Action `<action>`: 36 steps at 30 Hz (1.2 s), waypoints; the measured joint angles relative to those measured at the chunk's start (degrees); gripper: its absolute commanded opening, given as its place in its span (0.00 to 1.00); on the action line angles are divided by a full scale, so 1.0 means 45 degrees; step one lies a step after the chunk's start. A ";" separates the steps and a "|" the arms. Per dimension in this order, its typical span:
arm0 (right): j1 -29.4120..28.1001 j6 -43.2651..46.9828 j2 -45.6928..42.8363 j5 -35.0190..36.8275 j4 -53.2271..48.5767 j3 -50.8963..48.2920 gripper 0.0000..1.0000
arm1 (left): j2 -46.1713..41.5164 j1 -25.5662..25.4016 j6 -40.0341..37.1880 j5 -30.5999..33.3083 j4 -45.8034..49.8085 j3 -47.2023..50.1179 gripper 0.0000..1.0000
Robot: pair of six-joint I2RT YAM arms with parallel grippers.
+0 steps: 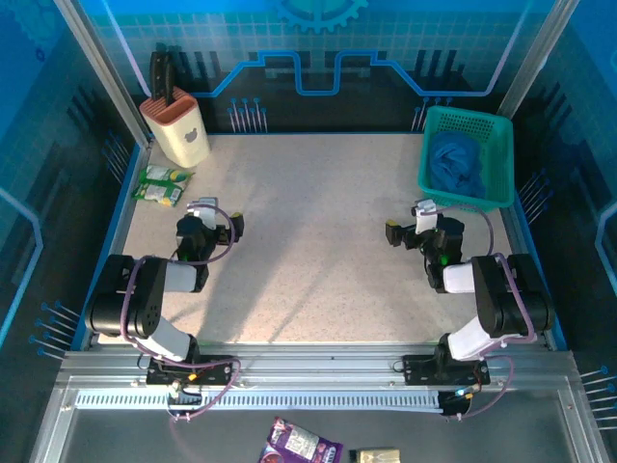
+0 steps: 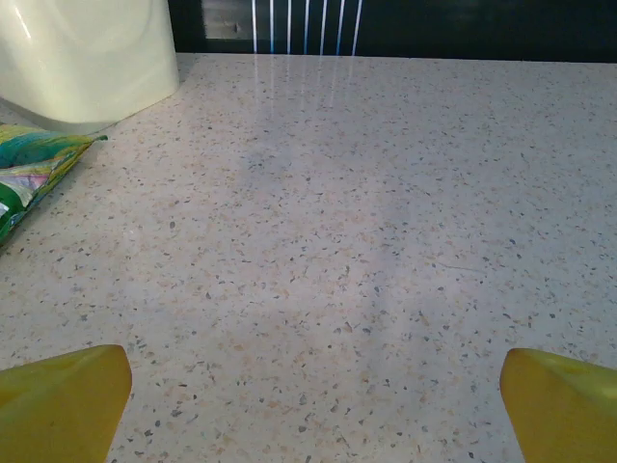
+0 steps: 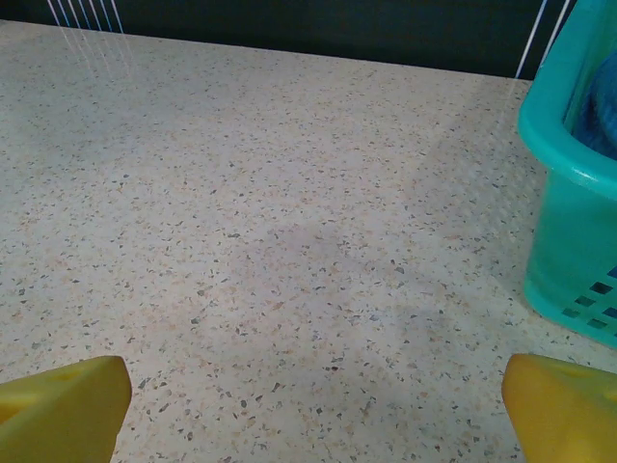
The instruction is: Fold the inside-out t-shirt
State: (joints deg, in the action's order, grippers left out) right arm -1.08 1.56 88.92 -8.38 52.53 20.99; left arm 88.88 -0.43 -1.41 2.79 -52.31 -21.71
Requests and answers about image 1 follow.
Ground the cream knife block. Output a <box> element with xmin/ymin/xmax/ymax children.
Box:
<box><xmin>139</xmin><ymin>86</ymin><xmax>212</xmax><ymax>165</ymax></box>

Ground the purple snack packet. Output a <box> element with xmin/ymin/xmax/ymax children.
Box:
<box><xmin>257</xmin><ymin>417</ymin><xmax>344</xmax><ymax>463</ymax></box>

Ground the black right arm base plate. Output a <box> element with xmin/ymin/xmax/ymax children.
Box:
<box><xmin>402</xmin><ymin>353</ymin><xmax>492</xmax><ymax>386</ymax></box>

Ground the white slotted cable duct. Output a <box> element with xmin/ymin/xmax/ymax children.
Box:
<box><xmin>74</xmin><ymin>389</ymin><xmax>444</xmax><ymax>414</ymax></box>

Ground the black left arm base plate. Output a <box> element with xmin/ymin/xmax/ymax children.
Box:
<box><xmin>146</xmin><ymin>354</ymin><xmax>235</xmax><ymax>387</ymax></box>

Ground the gold foil packet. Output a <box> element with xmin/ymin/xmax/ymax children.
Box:
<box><xmin>347</xmin><ymin>447</ymin><xmax>402</xmax><ymax>463</ymax></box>

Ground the black knife handle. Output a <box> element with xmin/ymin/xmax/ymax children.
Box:
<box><xmin>161</xmin><ymin>52</ymin><xmax>177</xmax><ymax>106</ymax></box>
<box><xmin>149</xmin><ymin>50</ymin><xmax>165</xmax><ymax>100</ymax></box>

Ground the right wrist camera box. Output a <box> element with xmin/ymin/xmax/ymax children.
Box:
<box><xmin>410</xmin><ymin>198</ymin><xmax>440</xmax><ymax>235</ymax></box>

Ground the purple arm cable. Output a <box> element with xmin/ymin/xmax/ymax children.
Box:
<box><xmin>433</xmin><ymin>203</ymin><xmax>537</xmax><ymax>422</ymax></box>
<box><xmin>119</xmin><ymin>202</ymin><xmax>242</xmax><ymax>423</ymax></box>

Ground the aluminium frame post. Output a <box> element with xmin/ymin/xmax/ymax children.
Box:
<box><xmin>52</xmin><ymin>0</ymin><xmax>154</xmax><ymax>149</ymax></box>
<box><xmin>498</xmin><ymin>0</ymin><xmax>582</xmax><ymax>120</ymax></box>

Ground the aluminium frame rail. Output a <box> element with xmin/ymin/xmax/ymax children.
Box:
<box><xmin>57</xmin><ymin>342</ymin><xmax>579</xmax><ymax>388</ymax></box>

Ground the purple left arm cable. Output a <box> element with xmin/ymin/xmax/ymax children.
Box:
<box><xmin>119</xmin><ymin>202</ymin><xmax>242</xmax><ymax>423</ymax></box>

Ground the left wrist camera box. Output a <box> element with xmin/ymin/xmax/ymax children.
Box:
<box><xmin>186</xmin><ymin>196</ymin><xmax>219</xmax><ymax>232</ymax></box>

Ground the green plastic basket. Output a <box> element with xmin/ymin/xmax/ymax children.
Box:
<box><xmin>416</xmin><ymin>105</ymin><xmax>516</xmax><ymax>213</ymax></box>

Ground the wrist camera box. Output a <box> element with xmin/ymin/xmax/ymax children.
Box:
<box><xmin>410</xmin><ymin>198</ymin><xmax>440</xmax><ymax>235</ymax></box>
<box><xmin>186</xmin><ymin>196</ymin><xmax>219</xmax><ymax>232</ymax></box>

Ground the blue t-shirt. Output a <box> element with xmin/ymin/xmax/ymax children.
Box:
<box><xmin>428</xmin><ymin>129</ymin><xmax>487</xmax><ymax>200</ymax></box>

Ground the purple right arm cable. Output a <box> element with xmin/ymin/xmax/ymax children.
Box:
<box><xmin>433</xmin><ymin>203</ymin><xmax>537</xmax><ymax>422</ymax></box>

